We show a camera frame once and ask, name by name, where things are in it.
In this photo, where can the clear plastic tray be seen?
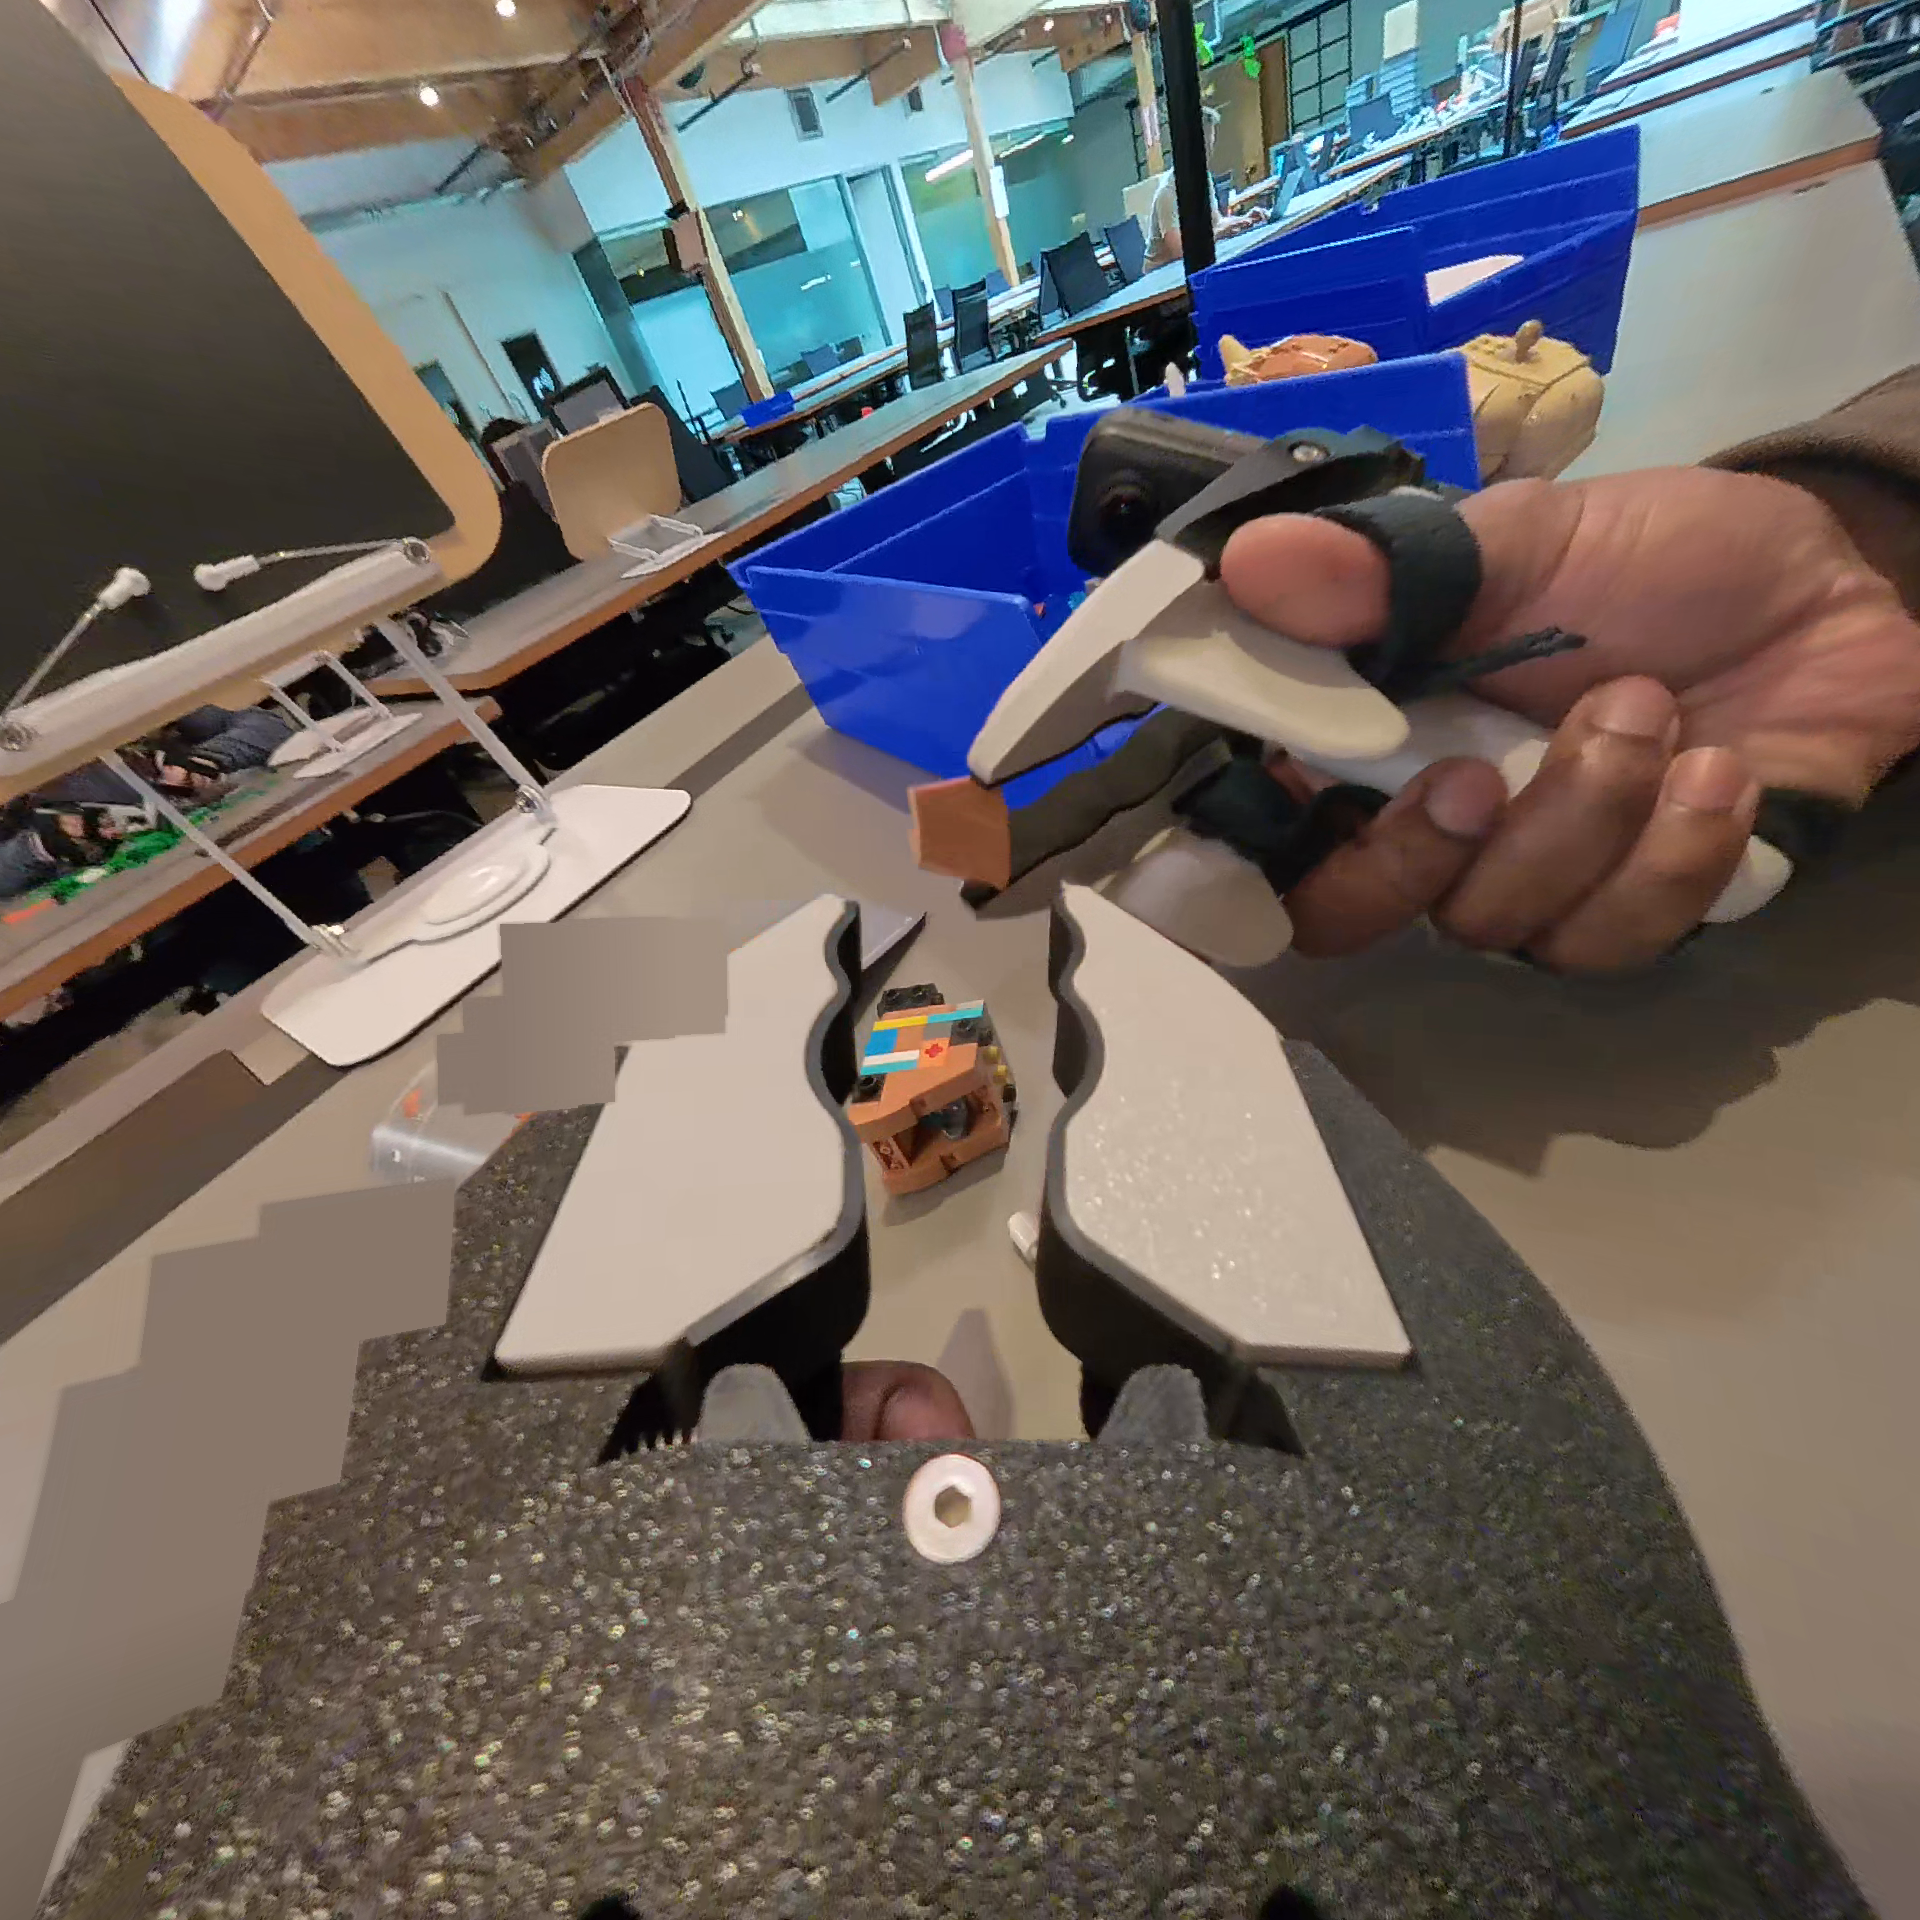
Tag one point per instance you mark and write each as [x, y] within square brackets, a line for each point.
[656, 542]

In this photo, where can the person's right forearm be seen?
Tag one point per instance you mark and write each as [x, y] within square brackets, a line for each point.
[1846, 451]

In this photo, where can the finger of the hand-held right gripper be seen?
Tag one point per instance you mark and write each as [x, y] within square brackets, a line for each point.
[1074, 662]
[1095, 795]

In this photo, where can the tan toy figure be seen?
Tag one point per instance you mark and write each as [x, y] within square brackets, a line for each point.
[1530, 399]

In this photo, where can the thin wooden post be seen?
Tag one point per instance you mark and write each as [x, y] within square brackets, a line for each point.
[983, 182]
[698, 225]

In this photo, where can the long white office table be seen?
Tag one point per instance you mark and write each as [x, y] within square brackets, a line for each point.
[1276, 210]

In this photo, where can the small clear plastic object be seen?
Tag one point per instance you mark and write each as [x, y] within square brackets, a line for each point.
[422, 1147]

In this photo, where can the wood-edged grey table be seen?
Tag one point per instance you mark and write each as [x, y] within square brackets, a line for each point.
[781, 464]
[226, 839]

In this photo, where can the small brown brick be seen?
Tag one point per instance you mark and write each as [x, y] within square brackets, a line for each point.
[962, 832]

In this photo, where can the person's left hand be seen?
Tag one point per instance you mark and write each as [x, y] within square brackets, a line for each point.
[901, 1402]

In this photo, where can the grey instruction booklet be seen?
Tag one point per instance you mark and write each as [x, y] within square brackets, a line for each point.
[883, 944]

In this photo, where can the black floor lamp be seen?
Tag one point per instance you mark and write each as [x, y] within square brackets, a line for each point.
[1200, 149]

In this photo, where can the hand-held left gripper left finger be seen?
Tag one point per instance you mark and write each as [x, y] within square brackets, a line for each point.
[706, 1200]

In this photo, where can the row of black office chairs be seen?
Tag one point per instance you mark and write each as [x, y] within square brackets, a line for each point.
[1074, 270]

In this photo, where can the large blue storage bin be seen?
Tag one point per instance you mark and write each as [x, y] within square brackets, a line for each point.
[901, 645]

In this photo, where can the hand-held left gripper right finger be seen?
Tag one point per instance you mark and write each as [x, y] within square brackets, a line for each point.
[1214, 1200]

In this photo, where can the small blue bin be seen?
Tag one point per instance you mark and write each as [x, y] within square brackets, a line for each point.
[774, 408]

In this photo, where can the brown toy figure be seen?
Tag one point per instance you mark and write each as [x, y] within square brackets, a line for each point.
[1299, 358]

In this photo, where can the multicoloured brick model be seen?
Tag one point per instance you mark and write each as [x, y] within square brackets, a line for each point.
[915, 1103]

